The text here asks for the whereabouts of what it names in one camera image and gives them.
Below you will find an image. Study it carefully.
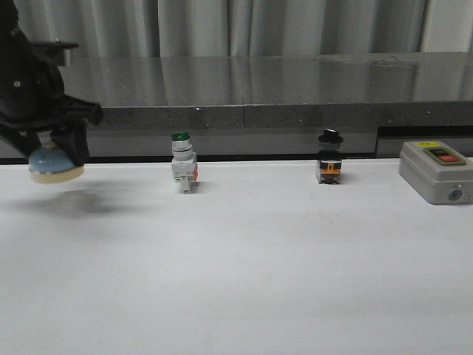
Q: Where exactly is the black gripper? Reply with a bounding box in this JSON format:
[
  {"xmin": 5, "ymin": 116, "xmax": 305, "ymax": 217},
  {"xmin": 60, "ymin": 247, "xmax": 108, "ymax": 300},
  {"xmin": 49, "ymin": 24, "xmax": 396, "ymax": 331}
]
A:
[{"xmin": 1, "ymin": 1, "xmax": 103, "ymax": 166}]

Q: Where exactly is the blue cream desk bell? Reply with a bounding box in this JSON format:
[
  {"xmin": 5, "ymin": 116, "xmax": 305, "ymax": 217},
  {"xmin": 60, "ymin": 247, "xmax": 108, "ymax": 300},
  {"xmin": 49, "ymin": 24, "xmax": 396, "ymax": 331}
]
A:
[{"xmin": 28, "ymin": 141, "xmax": 84, "ymax": 183}]

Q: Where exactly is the grey curtain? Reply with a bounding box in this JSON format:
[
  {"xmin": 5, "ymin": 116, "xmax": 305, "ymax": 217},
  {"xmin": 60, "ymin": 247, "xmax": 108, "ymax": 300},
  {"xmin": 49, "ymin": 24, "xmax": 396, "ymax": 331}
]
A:
[{"xmin": 16, "ymin": 0, "xmax": 472, "ymax": 58}]

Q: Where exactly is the grey granite counter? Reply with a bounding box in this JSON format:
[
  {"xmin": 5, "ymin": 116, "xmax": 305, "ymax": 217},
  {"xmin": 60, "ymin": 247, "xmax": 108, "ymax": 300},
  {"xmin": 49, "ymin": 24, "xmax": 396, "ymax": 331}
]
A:
[{"xmin": 61, "ymin": 53, "xmax": 472, "ymax": 163}]

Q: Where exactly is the green pushbutton switch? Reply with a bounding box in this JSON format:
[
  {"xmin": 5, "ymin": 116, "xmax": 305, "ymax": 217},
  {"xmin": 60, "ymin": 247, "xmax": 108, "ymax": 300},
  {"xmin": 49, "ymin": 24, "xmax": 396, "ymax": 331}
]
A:
[{"xmin": 171, "ymin": 132, "xmax": 198, "ymax": 193}]

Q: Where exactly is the black rotary selector switch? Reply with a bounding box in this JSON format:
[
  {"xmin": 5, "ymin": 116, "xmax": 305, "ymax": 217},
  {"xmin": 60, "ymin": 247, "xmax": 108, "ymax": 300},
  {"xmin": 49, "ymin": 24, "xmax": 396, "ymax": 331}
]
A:
[{"xmin": 316, "ymin": 129, "xmax": 344, "ymax": 184}]

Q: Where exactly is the grey on-off switch box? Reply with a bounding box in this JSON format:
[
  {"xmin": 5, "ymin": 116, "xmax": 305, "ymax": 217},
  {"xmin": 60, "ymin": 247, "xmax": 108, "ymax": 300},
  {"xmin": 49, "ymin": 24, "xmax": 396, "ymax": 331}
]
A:
[{"xmin": 399, "ymin": 141, "xmax": 472, "ymax": 205}]

